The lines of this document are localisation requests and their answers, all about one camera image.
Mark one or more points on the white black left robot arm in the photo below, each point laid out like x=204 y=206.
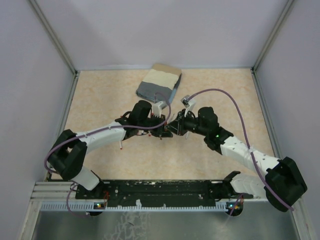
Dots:
x=68 y=153

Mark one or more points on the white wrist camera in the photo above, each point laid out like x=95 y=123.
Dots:
x=158 y=107
x=189 y=104

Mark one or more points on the aluminium frame post right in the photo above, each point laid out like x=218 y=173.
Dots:
x=273 y=34

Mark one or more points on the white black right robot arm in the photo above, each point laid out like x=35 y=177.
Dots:
x=278 y=180

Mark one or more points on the aluminium frame post left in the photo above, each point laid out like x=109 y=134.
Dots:
x=51 y=33

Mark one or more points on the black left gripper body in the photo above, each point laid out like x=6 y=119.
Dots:
x=155 y=121

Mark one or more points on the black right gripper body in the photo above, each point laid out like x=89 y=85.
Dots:
x=186 y=123

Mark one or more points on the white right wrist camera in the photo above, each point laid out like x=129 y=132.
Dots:
x=189 y=104

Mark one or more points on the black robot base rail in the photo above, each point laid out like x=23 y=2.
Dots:
x=159 y=193

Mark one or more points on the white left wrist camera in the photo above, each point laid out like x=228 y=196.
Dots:
x=158 y=107

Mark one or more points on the aluminium frame post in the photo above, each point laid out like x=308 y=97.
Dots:
x=273 y=34
x=51 y=33

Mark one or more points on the folded grey beige cloth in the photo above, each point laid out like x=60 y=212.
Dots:
x=160 y=83

